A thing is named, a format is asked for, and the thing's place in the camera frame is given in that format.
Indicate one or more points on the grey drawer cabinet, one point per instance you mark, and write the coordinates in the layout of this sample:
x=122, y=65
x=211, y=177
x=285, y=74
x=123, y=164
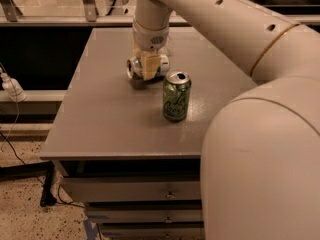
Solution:
x=111, y=126

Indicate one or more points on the bottom grey drawer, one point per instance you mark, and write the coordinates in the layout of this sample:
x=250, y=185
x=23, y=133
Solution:
x=152, y=230

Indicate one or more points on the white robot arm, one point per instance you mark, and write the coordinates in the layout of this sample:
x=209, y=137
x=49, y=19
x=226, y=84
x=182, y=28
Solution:
x=260, y=159

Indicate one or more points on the black metal stand leg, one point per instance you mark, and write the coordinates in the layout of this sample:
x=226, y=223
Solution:
x=34, y=170

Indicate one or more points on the green LaCroix can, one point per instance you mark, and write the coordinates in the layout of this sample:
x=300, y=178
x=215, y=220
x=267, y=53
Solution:
x=176, y=93

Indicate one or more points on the middle grey drawer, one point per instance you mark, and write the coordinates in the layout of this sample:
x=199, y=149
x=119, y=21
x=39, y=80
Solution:
x=146, y=211

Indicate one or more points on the metal railing frame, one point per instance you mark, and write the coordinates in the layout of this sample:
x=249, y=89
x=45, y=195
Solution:
x=92, y=12

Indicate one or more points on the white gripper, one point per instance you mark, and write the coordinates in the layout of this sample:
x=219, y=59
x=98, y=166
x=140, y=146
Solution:
x=149, y=39

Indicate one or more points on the white green 7up can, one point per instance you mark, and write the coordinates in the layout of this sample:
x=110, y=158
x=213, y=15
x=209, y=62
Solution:
x=134, y=67

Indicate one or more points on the top grey drawer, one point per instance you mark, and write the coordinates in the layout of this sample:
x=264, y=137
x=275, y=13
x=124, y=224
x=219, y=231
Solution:
x=130, y=189

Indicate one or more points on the grey drawer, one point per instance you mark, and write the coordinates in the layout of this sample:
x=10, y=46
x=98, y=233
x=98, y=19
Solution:
x=146, y=211
x=130, y=189
x=152, y=230

